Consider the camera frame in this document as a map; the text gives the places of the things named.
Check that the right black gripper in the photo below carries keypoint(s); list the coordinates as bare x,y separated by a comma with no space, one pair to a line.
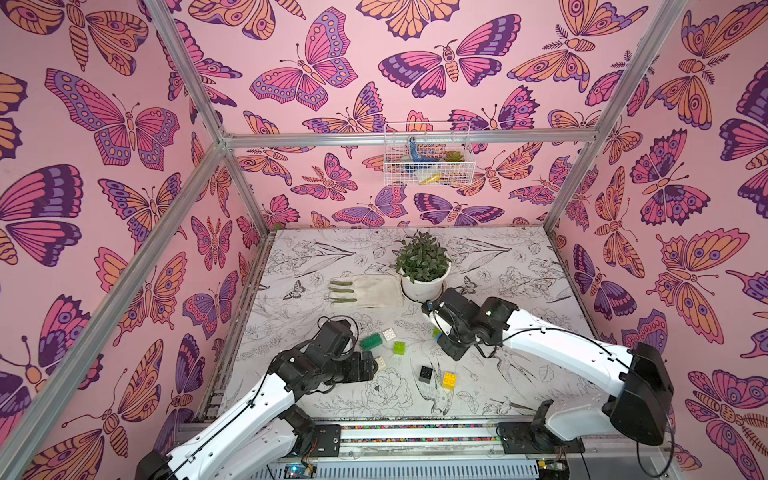
447,324

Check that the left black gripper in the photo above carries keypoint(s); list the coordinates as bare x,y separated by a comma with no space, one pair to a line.
355,372

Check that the yellow lego brick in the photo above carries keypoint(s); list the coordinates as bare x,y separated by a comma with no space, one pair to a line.
449,381

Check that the black lego brick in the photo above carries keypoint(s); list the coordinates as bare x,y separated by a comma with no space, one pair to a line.
425,374

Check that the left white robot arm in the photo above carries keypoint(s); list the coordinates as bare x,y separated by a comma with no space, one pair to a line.
227,448

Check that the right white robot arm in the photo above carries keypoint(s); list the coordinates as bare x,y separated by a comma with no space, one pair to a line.
635,389

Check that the dark green lego brick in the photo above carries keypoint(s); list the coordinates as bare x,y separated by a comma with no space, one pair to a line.
371,342

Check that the white lego brick upper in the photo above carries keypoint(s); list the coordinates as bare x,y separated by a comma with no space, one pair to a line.
389,334

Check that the lime lego brick centre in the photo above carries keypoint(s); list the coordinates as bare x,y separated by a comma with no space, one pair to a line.
399,348

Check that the potted green plant white pot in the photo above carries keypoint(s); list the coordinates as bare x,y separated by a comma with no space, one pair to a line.
423,265

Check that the beige gardening glove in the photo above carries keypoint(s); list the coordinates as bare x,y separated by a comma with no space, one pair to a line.
366,291

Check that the blue toy in basket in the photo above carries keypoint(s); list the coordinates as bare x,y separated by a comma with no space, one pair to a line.
423,159

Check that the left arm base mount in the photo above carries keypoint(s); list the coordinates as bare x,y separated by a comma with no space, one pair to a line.
294,433

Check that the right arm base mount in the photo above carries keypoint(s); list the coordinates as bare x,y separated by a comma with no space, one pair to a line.
532,437

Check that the white wire basket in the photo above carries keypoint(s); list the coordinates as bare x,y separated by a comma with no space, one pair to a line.
456,168

